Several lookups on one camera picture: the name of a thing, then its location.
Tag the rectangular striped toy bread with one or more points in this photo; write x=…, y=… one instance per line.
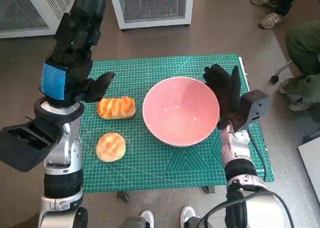
x=116, y=107

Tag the white mesh cabinet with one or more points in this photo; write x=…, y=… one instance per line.
x=25, y=10
x=155, y=2

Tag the round toy bread bun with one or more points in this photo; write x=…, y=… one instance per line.
x=111, y=146

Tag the black chair base leg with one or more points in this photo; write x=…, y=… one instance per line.
x=280, y=72

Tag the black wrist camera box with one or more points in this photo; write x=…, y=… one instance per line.
x=255, y=105
x=27, y=145

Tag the white panel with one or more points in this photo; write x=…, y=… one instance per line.
x=312, y=168

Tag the grey leg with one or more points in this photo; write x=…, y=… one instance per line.
x=135, y=223
x=197, y=223

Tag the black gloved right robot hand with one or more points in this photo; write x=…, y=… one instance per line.
x=225, y=92

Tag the white shoe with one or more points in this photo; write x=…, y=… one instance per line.
x=148, y=218
x=187, y=215

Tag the pink bowl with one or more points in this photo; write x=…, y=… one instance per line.
x=180, y=112

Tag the green cutting mat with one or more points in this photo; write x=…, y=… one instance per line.
x=155, y=168

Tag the black table bracket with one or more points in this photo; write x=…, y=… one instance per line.
x=123, y=197
x=208, y=190

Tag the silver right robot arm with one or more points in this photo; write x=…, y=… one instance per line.
x=236, y=147

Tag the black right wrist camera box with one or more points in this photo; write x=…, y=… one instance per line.
x=255, y=105

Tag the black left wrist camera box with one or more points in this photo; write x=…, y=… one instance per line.
x=27, y=145

